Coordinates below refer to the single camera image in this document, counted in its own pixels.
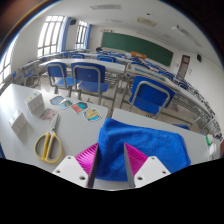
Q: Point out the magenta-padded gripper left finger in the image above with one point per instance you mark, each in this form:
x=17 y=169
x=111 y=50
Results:
x=71 y=168

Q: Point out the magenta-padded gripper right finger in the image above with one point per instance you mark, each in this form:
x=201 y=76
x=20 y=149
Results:
x=151 y=168

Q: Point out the blue terry towel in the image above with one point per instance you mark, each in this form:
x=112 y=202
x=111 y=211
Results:
x=150 y=146

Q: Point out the round yellow and blue sticker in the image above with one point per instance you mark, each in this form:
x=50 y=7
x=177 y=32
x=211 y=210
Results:
x=92 y=115

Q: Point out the dark printed card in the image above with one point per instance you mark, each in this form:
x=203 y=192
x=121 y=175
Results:
x=48 y=115

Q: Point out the orange and blue sticker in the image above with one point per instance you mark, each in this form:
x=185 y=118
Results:
x=79 y=107

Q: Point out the small white packet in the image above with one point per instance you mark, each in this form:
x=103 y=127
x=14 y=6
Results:
x=213 y=150

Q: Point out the green and white packet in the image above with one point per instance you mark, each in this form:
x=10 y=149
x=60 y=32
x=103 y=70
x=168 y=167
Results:
x=209 y=140

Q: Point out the small multicoloured sticker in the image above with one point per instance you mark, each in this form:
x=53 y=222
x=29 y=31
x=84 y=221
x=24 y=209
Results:
x=66 y=104

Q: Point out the long white classroom desk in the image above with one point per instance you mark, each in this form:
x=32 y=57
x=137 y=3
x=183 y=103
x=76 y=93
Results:
x=100 y=65
x=181 y=88

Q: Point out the rows of desks and chairs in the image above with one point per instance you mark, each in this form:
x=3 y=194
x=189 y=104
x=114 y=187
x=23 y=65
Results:
x=163 y=74

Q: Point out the dark red door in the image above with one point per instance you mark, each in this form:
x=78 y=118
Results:
x=183 y=66

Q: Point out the orange lectern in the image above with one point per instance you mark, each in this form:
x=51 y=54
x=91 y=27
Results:
x=138 y=55

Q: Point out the green chalkboard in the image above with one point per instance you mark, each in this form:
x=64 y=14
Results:
x=136 y=45

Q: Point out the blue curtain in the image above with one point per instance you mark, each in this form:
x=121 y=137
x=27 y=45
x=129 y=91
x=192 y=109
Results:
x=88 y=36
x=65 y=33

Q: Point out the narrow bright window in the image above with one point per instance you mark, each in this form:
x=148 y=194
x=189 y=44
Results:
x=81 y=34

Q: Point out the large bright window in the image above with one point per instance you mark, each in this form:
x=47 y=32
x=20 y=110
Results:
x=50 y=35

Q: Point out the long ceiling light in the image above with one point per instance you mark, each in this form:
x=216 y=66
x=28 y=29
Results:
x=185 y=34

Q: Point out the ceiling air conditioner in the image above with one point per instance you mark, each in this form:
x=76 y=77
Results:
x=146 y=21

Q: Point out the ceiling vent grille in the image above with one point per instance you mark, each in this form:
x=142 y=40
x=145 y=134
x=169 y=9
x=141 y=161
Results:
x=106 y=6

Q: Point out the blue chair with metal frame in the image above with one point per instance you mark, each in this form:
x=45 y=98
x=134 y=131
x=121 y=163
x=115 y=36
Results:
x=56 y=71
x=90 y=78
x=150 y=96
x=181 y=126

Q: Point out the black wall speaker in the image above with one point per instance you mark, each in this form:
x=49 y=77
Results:
x=199 y=57
x=73 y=22

